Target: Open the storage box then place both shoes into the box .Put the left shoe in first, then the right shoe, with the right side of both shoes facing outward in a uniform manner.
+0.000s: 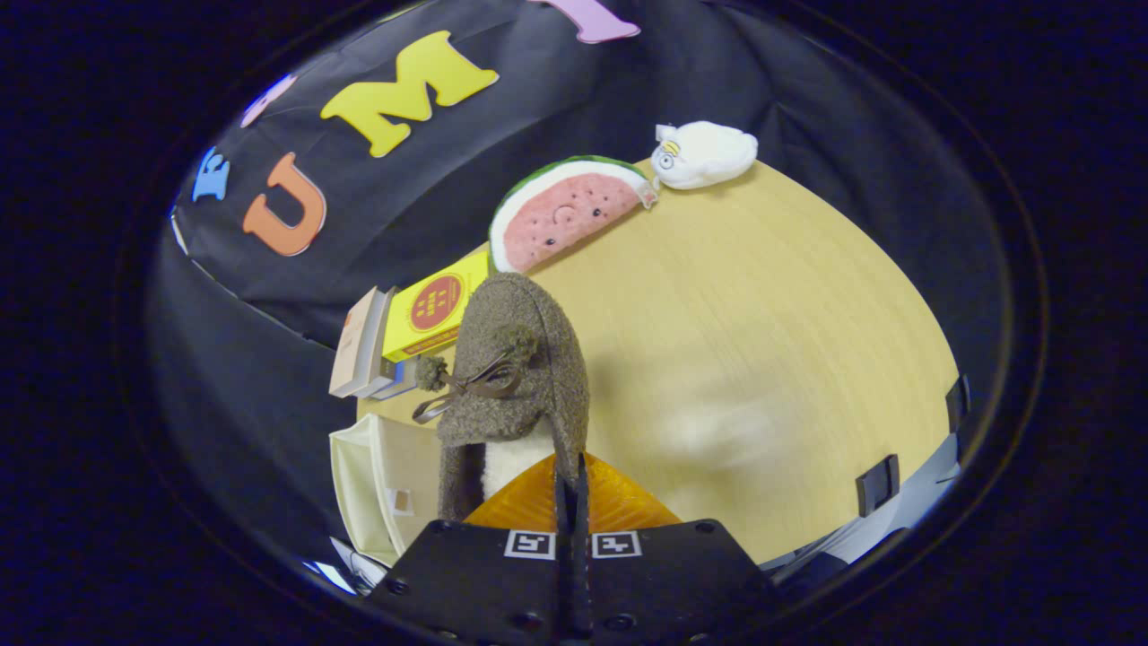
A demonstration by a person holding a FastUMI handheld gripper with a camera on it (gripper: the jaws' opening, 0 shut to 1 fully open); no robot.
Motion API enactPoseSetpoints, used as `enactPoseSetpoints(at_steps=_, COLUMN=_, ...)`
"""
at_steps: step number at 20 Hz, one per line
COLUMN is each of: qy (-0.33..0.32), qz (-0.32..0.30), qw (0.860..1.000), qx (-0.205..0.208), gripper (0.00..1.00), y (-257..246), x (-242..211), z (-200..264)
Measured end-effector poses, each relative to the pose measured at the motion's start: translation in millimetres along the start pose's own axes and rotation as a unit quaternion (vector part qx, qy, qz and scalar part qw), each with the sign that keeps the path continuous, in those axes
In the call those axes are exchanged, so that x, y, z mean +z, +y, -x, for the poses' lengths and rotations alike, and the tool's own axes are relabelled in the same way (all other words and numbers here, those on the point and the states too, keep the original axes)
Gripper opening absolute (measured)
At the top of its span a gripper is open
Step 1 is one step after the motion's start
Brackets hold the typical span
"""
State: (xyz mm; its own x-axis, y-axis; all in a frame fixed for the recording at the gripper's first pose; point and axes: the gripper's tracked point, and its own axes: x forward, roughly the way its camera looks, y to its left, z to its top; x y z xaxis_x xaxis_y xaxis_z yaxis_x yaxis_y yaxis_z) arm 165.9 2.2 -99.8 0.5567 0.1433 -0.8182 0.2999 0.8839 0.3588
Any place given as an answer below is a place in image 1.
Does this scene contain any brown fuzzy shoe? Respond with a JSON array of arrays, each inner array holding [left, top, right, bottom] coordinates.
[[413, 272, 591, 521]]

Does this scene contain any black backdrop cloth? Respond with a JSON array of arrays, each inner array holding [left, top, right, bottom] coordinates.
[[143, 0, 1014, 575]]

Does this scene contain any yellow book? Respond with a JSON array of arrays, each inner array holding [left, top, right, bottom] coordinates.
[[383, 251, 492, 363]]

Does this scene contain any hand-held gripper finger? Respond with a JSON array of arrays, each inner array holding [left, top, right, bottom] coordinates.
[[368, 453, 575, 646], [574, 453, 781, 646]]

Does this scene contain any watermelon slice plush toy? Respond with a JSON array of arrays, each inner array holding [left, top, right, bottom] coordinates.
[[489, 156, 657, 275]]

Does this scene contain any black table clamp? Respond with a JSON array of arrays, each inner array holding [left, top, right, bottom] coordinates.
[[857, 455, 900, 519], [946, 374, 972, 433]]

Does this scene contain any white plush toy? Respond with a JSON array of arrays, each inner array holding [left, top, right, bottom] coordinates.
[[650, 121, 759, 191]]

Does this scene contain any blue book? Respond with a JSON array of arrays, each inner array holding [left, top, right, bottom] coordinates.
[[372, 357, 421, 401]]

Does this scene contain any beige book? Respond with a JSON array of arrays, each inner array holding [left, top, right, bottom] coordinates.
[[329, 287, 382, 398]]

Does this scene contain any grey book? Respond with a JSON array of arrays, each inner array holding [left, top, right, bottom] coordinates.
[[354, 287, 398, 400]]

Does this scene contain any cream fabric storage box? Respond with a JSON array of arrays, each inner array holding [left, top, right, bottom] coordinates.
[[329, 413, 449, 566]]

